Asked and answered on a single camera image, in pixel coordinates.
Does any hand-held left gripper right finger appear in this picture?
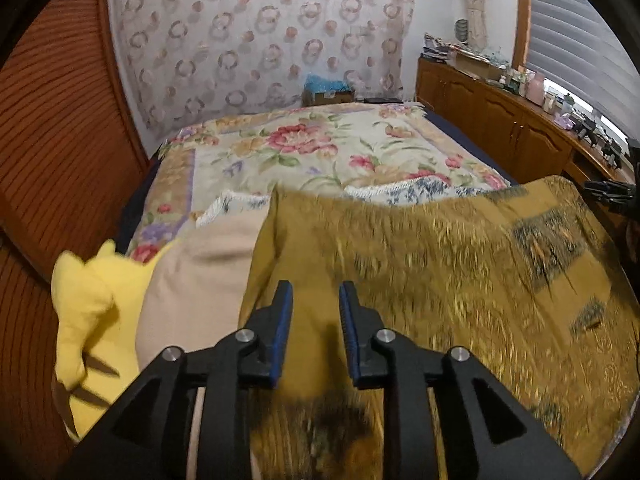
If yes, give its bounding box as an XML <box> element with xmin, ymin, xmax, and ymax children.
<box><xmin>338</xmin><ymin>281</ymin><xmax>583</xmax><ymax>480</ymax></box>

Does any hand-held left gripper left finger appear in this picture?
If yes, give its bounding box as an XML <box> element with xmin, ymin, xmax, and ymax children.
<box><xmin>57</xmin><ymin>280</ymin><xmax>294</xmax><ymax>480</ymax></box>

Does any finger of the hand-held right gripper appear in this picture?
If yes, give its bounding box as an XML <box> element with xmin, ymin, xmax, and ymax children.
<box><xmin>584</xmin><ymin>180</ymin><xmax>635</xmax><ymax>200</ymax></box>
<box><xmin>592</xmin><ymin>195</ymin><xmax>633</xmax><ymax>214</ymax></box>

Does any mustard patterned garment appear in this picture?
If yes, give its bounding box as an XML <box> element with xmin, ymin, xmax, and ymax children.
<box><xmin>239</xmin><ymin>175</ymin><xmax>640</xmax><ymax>480</ymax></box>

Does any black mini tripod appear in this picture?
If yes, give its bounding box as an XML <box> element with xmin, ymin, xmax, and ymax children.
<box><xmin>602</xmin><ymin>137</ymin><xmax>624</xmax><ymax>169</ymax></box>
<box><xmin>575</xmin><ymin>115</ymin><xmax>599</xmax><ymax>149</ymax></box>

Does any beige cloth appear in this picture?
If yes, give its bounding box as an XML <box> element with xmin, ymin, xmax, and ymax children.
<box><xmin>135</xmin><ymin>210</ymin><xmax>274</xmax><ymax>480</ymax></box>

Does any pink bottle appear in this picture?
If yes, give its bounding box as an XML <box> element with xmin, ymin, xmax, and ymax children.
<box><xmin>525</xmin><ymin>72</ymin><xmax>546</xmax><ymax>106</ymax></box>

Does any long wooden cabinet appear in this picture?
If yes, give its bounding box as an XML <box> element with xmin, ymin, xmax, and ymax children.
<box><xmin>416</xmin><ymin>55</ymin><xmax>637</xmax><ymax>197</ymax></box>

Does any blue floral white blanket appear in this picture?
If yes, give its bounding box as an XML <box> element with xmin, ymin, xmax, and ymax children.
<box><xmin>196</xmin><ymin>176</ymin><xmax>527</xmax><ymax>227</ymax></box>

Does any grey window blind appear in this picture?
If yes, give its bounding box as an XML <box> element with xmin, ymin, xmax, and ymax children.
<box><xmin>525</xmin><ymin>0</ymin><xmax>640</xmax><ymax>147</ymax></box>

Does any flat cardboard box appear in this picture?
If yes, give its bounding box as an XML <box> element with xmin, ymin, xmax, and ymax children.
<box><xmin>452</xmin><ymin>50</ymin><xmax>504</xmax><ymax>81</ymax></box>

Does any floral bedspread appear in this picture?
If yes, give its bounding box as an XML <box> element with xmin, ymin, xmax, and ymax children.
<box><xmin>125</xmin><ymin>102</ymin><xmax>512</xmax><ymax>267</ymax></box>

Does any yellow plush toy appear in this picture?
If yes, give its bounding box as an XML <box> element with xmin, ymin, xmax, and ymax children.
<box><xmin>51</xmin><ymin>239</ymin><xmax>177</xmax><ymax>444</ymax></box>

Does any pile of papers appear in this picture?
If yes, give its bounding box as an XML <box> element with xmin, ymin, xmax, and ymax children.
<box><xmin>422</xmin><ymin>32</ymin><xmax>459</xmax><ymax>64</ymax></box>

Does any tied beige curtain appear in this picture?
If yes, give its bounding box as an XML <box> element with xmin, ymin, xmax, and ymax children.
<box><xmin>457</xmin><ymin>0</ymin><xmax>494</xmax><ymax>52</ymax></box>

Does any small cardboard box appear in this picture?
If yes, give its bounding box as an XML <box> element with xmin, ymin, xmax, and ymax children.
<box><xmin>303</xmin><ymin>87</ymin><xmax>356</xmax><ymax>108</ymax></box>

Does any circle patterned sheer curtain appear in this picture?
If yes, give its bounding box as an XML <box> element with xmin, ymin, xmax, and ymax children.
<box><xmin>107</xmin><ymin>0</ymin><xmax>417</xmax><ymax>134</ymax></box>

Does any wooden louvred wardrobe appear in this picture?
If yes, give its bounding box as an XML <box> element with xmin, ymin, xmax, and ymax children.
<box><xmin>0</xmin><ymin>0</ymin><xmax>152</xmax><ymax>480</ymax></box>

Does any wooden window frame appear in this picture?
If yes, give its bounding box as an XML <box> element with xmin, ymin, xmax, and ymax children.
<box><xmin>512</xmin><ymin>0</ymin><xmax>532</xmax><ymax>69</ymax></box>

